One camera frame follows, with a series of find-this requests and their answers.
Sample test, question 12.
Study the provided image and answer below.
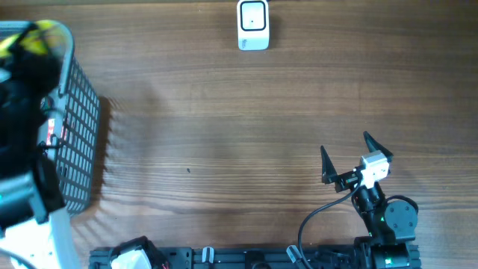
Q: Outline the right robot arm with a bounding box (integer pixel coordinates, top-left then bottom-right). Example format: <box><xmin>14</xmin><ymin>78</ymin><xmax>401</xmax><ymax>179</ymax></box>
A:
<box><xmin>316</xmin><ymin>132</ymin><xmax>421</xmax><ymax>268</ymax></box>

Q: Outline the yellow mentos gum jar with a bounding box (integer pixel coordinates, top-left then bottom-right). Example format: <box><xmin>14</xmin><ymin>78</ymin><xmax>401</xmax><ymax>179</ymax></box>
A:
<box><xmin>1</xmin><ymin>19</ymin><xmax>73</xmax><ymax>59</ymax></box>

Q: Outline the white barcode scanner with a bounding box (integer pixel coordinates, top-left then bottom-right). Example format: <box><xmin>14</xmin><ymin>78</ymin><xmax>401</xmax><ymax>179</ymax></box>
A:
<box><xmin>236</xmin><ymin>0</ymin><xmax>270</xmax><ymax>51</ymax></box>

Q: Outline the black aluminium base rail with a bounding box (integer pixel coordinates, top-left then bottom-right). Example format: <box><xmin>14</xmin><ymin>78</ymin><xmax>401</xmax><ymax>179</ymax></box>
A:
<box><xmin>88</xmin><ymin>244</ymin><xmax>422</xmax><ymax>269</ymax></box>

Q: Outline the grey plastic mesh basket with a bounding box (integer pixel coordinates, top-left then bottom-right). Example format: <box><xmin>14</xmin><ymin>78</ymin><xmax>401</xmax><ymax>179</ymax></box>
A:
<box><xmin>1</xmin><ymin>21</ymin><xmax>101</xmax><ymax>215</ymax></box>

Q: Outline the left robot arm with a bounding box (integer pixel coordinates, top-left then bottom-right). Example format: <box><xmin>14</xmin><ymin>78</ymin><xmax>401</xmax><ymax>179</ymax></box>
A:
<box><xmin>1</xmin><ymin>52</ymin><xmax>81</xmax><ymax>268</ymax></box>

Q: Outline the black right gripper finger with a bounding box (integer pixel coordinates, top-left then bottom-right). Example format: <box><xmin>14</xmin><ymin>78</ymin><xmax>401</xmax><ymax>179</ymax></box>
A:
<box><xmin>363</xmin><ymin>131</ymin><xmax>394</xmax><ymax>162</ymax></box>
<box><xmin>320</xmin><ymin>146</ymin><xmax>338</xmax><ymax>184</ymax></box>

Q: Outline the black right camera cable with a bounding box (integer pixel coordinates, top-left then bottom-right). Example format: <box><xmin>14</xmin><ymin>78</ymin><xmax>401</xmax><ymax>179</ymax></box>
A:
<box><xmin>297</xmin><ymin>179</ymin><xmax>365</xmax><ymax>269</ymax></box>

